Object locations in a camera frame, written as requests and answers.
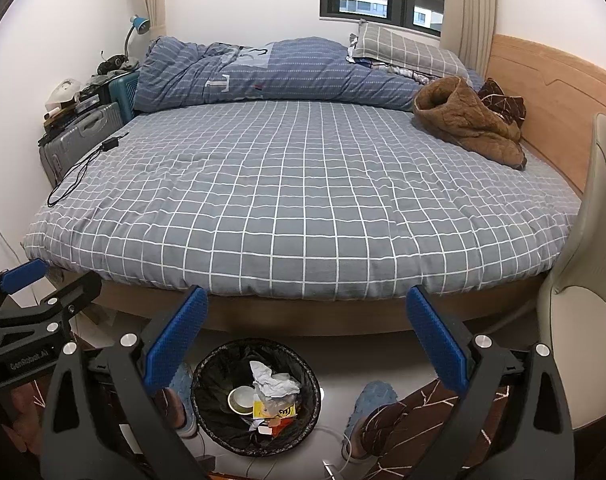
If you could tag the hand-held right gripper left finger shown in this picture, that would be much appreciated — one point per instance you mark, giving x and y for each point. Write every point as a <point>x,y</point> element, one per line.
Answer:
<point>175,345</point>

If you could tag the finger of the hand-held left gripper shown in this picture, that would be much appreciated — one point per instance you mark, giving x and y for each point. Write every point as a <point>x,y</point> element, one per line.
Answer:
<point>78,292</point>
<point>23,275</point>

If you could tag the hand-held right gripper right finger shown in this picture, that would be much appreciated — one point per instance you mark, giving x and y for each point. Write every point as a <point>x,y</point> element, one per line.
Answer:
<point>438,340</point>

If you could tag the black lined trash bin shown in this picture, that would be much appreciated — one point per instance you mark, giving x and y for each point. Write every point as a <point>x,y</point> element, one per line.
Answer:
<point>210,425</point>

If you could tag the yellow white snack packet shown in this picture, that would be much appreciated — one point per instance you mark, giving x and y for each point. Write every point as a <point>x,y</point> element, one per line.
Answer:
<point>283,411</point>

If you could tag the person's left hand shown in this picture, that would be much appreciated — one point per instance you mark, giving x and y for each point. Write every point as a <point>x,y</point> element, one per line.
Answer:
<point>25,407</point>

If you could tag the person's patterned pyjama leg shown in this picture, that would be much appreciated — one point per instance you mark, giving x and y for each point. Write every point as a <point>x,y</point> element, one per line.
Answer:
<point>408,425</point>

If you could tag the grey suitcase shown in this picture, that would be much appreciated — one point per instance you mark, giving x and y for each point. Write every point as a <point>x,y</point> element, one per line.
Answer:
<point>78,135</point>

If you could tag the beige office chair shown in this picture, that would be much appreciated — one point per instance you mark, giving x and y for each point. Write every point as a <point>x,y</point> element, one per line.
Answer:
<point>598,260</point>

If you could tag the white rounded device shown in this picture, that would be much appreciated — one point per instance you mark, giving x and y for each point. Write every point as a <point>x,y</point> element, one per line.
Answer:
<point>63,91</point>

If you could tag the brown fleece jacket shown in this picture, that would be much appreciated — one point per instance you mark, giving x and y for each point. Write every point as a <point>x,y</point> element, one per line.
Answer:
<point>463,120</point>

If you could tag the black headset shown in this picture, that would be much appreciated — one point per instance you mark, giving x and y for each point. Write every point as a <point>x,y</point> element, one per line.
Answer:
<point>110,65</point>

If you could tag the dark brown patterned cloth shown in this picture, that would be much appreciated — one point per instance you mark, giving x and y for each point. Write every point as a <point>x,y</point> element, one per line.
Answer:
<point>503,102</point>

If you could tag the blue desk lamp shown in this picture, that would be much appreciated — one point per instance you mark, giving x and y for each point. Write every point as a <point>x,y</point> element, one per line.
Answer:
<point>140,24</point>

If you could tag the grey checked pillow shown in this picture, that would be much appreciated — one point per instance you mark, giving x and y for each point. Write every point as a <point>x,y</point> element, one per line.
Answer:
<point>403,47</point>

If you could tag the blue striped duvet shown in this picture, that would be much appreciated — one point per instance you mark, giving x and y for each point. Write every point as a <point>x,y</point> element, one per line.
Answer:
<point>303,75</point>

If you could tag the wooden bed frame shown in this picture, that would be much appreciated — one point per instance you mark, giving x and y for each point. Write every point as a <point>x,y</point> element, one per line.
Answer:
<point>543,85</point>

